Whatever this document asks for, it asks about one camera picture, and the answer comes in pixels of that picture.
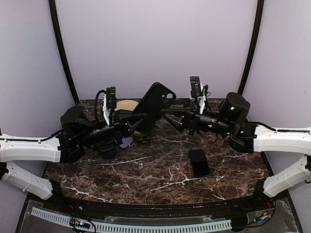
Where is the dark phone with teal edge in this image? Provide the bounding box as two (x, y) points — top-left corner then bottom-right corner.
(97, 144), (115, 156)

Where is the black frame post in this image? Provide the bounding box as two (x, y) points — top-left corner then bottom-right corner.
(48, 0), (80, 105)
(238, 0), (265, 96)

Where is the green plastic bowl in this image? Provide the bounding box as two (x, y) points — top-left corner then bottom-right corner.
(133, 131), (149, 137)

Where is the black phone case bottom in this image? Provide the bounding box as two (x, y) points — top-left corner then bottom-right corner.
(102, 151), (116, 159)

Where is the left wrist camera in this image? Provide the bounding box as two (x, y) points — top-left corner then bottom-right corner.
(95, 86), (117, 125)

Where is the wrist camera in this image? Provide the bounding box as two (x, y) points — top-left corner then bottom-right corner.
(189, 75), (210, 115)
(95, 86), (117, 125)

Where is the right black frame post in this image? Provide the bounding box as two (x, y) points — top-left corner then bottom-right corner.
(238, 0), (265, 96)

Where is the black front rail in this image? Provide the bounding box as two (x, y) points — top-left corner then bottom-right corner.
(64, 197), (255, 218)

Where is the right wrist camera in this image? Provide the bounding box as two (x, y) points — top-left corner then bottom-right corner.
(189, 75), (210, 115)

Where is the black phone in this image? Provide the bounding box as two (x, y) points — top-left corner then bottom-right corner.
(189, 149), (210, 178)

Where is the lavender phone case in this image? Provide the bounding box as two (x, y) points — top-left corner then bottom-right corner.
(120, 136), (134, 149)

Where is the white slotted cable duct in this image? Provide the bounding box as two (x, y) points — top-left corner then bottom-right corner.
(31, 207), (232, 233)

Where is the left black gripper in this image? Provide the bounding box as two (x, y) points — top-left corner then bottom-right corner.
(78, 109), (148, 148)

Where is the left black frame post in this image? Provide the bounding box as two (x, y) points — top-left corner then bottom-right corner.
(48, 0), (80, 105)

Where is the beige round plate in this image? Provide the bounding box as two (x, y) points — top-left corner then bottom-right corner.
(115, 100), (138, 111)

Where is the black phone case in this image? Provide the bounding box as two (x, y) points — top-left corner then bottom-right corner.
(133, 82), (176, 133)
(102, 151), (116, 159)

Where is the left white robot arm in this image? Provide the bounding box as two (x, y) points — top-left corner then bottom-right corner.
(0, 106), (147, 212)

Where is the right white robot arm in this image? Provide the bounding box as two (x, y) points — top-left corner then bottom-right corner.
(160, 92), (311, 211)

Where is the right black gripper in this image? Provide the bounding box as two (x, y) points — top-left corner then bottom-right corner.
(160, 98), (234, 136)

